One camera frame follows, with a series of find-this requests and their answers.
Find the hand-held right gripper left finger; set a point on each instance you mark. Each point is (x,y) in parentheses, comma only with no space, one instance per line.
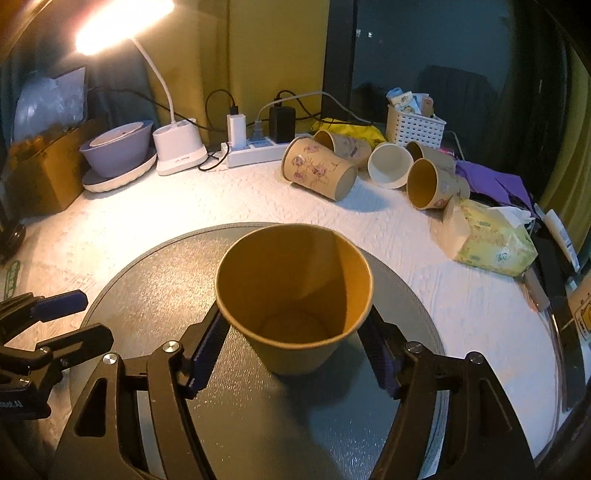
(206,353)

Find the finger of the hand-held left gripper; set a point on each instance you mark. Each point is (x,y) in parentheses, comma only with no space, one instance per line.
(78,341)
(60,304)

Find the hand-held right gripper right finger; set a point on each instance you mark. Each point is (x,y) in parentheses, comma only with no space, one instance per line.
(381,362)

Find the plain brown paper cup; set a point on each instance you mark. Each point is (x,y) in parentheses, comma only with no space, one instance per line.
(295,277)

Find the white-lined paper cup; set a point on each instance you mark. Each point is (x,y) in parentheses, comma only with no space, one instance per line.
(390,165)

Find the large printed paper cup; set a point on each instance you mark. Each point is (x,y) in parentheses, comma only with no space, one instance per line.
(318,168)

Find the round grey turntable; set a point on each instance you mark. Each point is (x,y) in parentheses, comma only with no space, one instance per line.
(138,304)

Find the black round object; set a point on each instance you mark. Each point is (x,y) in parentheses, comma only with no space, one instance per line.
(10,240)

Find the brown cardboard box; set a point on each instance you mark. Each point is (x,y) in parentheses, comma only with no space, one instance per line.
(44,180)

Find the white plate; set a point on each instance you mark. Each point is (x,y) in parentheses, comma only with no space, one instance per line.
(120,180)

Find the white textured table cover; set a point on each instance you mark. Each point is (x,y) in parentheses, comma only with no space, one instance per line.
(221,194)

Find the purple bowl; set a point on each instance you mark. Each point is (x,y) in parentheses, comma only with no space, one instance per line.
(117,154)

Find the green tissue pack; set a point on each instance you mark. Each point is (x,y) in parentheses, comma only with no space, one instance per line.
(494,240)

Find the white desk lamp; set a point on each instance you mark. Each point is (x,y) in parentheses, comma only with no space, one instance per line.
(178,147)

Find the clear plastic bag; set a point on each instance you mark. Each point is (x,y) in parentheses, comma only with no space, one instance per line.
(46,106)

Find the white power strip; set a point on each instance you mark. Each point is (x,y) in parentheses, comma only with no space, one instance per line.
(258,152)

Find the yellow printed box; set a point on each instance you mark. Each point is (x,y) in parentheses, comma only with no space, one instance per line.
(582,309)

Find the purple cloth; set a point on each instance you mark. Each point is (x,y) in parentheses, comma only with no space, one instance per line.
(494,184)

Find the white tube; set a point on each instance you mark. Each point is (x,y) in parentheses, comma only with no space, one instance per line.
(564,240)

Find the white charger plug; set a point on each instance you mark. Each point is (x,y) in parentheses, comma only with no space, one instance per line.
(235,129)

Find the yellow plastic bag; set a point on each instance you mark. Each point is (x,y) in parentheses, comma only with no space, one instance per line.
(355,127)

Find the white plastic basket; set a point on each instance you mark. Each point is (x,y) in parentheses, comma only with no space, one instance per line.
(413,127)

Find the black power adapter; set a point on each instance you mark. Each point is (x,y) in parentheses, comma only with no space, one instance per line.
(281,124)

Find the packets in basket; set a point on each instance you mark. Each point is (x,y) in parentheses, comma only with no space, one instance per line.
(408,101)

